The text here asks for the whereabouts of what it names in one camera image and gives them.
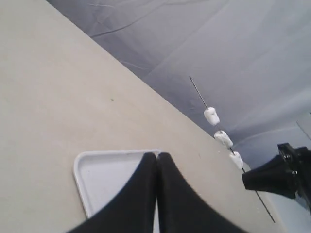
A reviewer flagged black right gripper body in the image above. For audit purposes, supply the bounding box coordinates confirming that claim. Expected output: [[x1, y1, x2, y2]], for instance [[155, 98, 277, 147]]
[[277, 143, 311, 199]]

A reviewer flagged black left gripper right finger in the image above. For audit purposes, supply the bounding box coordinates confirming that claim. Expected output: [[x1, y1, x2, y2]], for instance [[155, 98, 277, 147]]
[[157, 152, 245, 233]]

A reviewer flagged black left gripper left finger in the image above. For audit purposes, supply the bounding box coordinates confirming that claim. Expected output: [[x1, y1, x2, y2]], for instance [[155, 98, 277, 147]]
[[69, 152, 157, 233]]

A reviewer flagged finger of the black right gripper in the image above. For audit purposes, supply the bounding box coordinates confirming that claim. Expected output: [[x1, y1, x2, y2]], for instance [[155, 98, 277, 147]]
[[242, 155, 295, 197]]

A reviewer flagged white marshmallow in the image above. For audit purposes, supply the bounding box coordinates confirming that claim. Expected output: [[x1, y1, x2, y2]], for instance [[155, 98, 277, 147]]
[[214, 131, 233, 148], [229, 151, 244, 170], [204, 107, 220, 126]]

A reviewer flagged thin metal skewer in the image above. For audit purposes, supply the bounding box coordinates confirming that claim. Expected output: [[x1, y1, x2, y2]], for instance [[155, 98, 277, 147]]
[[189, 76, 276, 223]]

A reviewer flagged white plastic tray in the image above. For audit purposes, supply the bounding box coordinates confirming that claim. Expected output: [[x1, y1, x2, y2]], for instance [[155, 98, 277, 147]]
[[73, 149, 161, 218]]

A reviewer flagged grey fabric backdrop curtain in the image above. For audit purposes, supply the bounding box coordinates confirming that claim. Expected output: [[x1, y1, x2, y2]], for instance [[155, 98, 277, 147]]
[[51, 0, 311, 167]]

